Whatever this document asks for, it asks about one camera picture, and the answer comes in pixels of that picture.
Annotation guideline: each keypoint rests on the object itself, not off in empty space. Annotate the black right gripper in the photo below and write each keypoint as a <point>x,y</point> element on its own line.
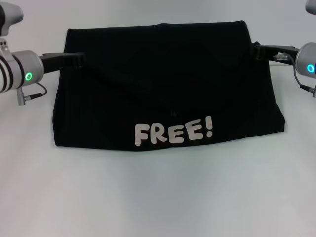
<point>288,53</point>

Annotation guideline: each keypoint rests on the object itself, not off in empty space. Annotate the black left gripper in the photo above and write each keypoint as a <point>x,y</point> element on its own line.
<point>53,63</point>

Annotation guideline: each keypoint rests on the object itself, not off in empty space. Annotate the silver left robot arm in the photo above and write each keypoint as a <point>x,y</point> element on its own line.
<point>22,69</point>

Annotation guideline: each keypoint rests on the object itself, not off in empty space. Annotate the black shirt with FREE print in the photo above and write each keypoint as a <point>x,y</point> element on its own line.
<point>158,86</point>

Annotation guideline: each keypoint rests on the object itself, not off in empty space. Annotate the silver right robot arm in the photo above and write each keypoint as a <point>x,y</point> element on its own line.
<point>307,61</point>

